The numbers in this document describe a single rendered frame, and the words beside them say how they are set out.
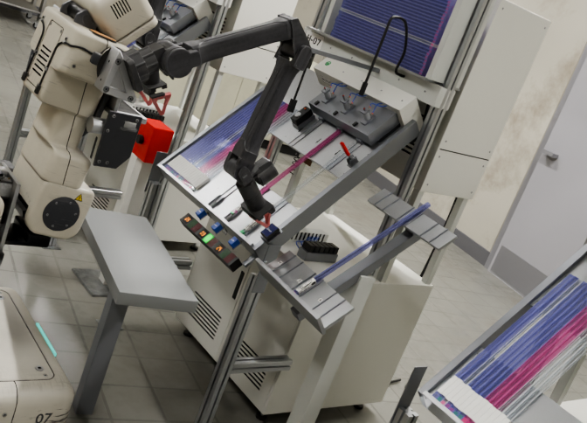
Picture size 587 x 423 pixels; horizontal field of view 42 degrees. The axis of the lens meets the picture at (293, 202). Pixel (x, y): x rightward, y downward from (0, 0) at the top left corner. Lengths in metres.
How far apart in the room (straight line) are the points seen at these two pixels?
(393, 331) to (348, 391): 0.30
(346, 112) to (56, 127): 1.03
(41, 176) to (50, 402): 0.62
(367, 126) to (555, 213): 3.47
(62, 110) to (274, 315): 1.15
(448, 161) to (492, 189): 3.63
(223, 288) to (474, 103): 1.20
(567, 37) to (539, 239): 1.58
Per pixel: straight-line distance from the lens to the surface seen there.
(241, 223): 2.57
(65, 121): 2.17
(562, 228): 5.88
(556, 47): 6.42
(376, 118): 2.65
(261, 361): 2.69
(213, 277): 3.15
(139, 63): 1.98
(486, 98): 2.89
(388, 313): 3.05
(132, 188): 3.41
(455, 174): 2.93
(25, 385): 2.28
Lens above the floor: 1.52
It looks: 15 degrees down
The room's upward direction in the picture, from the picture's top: 21 degrees clockwise
